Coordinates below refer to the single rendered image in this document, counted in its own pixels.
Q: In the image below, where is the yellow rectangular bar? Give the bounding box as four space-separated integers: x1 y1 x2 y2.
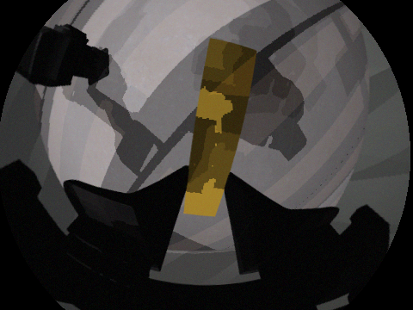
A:
183 39 257 217

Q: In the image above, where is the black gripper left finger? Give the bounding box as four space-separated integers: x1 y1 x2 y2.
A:
63 165 189 272

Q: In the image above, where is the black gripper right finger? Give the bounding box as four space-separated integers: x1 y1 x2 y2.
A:
224 172 340 275

